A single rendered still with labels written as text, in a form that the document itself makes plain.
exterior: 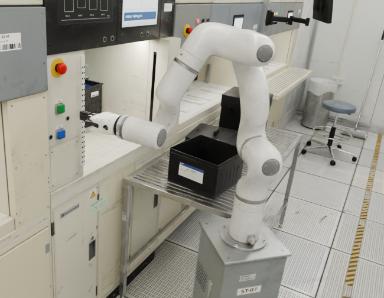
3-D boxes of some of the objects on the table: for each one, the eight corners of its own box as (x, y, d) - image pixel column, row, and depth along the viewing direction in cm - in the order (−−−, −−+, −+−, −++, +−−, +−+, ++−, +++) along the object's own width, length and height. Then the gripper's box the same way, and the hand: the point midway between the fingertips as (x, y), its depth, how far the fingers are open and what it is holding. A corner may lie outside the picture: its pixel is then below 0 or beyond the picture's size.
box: (257, 140, 269) (264, 103, 259) (216, 130, 278) (221, 94, 268) (267, 128, 294) (273, 93, 284) (229, 119, 303) (234, 86, 293)
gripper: (136, 111, 146) (94, 100, 152) (110, 122, 133) (65, 109, 140) (134, 131, 148) (94, 119, 155) (109, 143, 136) (66, 130, 143)
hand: (85, 116), depth 147 cm, fingers closed
